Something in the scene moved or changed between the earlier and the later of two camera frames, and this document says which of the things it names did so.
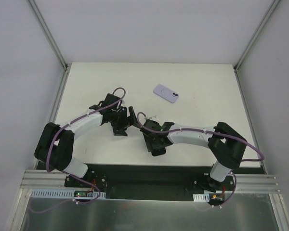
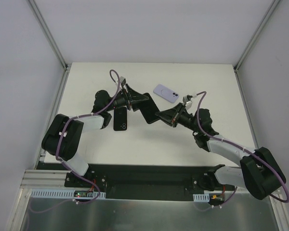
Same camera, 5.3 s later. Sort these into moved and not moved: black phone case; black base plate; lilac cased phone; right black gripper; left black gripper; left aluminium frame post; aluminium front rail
Moved: left black gripper; right black gripper; black phone case
Not moved: aluminium front rail; left aluminium frame post; black base plate; lilac cased phone
